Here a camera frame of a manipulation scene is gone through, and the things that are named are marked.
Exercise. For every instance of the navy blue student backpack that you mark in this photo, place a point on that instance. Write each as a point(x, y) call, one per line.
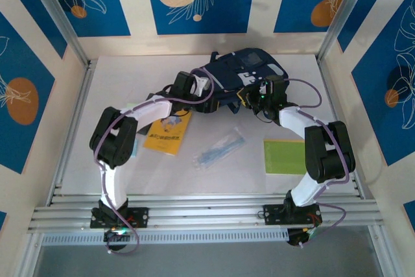
point(246, 66)

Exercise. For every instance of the clear bag of blue pens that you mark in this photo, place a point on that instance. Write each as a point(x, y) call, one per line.
point(217, 150)

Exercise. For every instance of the yellow cartoon cover book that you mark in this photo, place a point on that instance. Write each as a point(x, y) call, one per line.
point(165, 137)

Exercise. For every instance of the pale green sticky note pad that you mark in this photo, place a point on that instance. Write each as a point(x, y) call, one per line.
point(131, 104)

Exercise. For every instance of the lime green notebook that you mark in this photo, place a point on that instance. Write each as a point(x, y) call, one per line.
point(283, 157)

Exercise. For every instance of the light blue note pad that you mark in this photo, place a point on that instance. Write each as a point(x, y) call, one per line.
point(135, 149)

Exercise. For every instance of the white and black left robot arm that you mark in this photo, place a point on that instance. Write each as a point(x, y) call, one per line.
point(111, 189)

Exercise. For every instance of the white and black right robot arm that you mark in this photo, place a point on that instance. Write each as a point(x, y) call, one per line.
point(308, 189)

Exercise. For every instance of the aluminium cross rails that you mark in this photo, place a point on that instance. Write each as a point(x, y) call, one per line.
point(207, 215)

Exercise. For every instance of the black base controller board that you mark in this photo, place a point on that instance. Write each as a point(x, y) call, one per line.
point(298, 236)
point(116, 238)

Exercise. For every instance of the aluminium right table rail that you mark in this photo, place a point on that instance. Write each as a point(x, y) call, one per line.
point(330, 89)

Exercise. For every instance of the aluminium table rail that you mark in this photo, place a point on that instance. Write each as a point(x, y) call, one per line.
point(81, 95)
point(330, 89)

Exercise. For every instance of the aluminium left table rail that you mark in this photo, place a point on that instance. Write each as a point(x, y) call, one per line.
point(81, 95)

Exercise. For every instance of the aluminium right frame post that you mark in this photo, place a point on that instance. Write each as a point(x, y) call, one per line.
point(351, 14)

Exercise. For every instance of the aluminium frame post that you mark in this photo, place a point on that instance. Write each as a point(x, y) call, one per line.
point(351, 14)
point(58, 14)

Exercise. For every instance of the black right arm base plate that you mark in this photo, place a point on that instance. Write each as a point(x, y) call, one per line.
point(274, 213)

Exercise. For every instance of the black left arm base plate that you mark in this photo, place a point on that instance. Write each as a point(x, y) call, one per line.
point(139, 217)

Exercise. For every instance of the aluminium left frame post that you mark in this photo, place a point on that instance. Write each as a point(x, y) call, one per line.
point(58, 14)

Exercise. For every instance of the aluminium lower frame rail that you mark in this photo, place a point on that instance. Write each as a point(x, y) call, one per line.
point(29, 257)
point(381, 254)

